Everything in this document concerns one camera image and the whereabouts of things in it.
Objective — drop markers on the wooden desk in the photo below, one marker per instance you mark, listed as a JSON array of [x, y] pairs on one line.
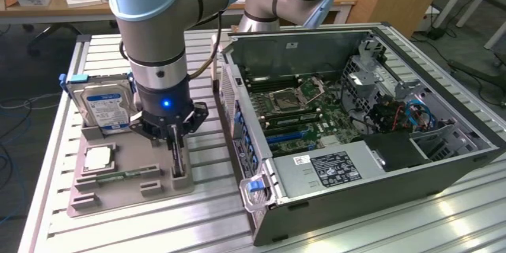
[[38, 10]]

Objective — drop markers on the black floor stand base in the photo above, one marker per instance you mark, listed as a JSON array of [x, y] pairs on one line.
[[474, 70]]

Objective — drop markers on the perforated metal disk bay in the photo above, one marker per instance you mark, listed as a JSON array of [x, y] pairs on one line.
[[375, 72]]

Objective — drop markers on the silver CPU chip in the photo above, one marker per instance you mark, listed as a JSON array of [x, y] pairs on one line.
[[97, 158]]

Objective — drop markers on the blue case latch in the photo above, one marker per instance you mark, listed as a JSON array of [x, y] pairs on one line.
[[253, 186]]

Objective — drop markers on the open black PC case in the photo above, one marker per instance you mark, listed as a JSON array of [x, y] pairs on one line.
[[355, 205]]

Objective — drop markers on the green RAM stick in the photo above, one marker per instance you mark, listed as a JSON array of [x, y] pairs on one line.
[[118, 176]]

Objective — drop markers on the black power adapter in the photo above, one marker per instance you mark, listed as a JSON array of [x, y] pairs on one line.
[[433, 33]]

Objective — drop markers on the hard disk with blue caddy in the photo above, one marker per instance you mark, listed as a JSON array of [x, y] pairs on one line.
[[102, 108]]

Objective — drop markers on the CPU socket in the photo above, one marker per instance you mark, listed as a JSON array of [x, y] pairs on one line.
[[284, 102]]

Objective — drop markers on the grey plastic parts rack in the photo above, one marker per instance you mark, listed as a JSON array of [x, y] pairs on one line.
[[129, 158]]

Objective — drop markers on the black graphics card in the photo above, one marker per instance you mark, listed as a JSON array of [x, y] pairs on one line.
[[178, 159]]

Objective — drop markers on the black office chair base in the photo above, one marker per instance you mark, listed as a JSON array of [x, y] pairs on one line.
[[42, 35]]

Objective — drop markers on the installed RAM stick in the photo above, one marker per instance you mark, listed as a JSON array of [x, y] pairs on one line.
[[292, 119]]

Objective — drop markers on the metal socket cover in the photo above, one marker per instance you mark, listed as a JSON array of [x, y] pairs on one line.
[[313, 90]]

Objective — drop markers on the grey power supply unit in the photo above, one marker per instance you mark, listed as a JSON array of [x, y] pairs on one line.
[[335, 170]]

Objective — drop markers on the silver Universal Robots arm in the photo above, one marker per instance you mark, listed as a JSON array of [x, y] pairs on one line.
[[157, 42]]

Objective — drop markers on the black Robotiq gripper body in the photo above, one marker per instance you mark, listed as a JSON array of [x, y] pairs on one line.
[[162, 102]]

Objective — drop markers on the green motherboard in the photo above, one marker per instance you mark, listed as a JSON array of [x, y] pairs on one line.
[[327, 122]]

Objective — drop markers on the wooden cabinet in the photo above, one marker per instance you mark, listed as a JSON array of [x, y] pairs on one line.
[[395, 4]]

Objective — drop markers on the blue expansion slot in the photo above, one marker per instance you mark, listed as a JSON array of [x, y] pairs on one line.
[[285, 138]]

